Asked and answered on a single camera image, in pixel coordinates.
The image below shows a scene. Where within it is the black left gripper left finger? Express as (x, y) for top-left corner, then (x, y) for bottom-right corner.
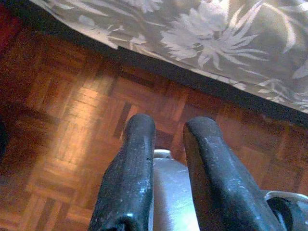
(88, 113), (156, 231)

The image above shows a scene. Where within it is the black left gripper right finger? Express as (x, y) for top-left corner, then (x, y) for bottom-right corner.
(182, 116), (287, 231)

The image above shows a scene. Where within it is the bed with grey floral sheet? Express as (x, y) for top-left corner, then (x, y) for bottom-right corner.
(28, 0), (308, 114)

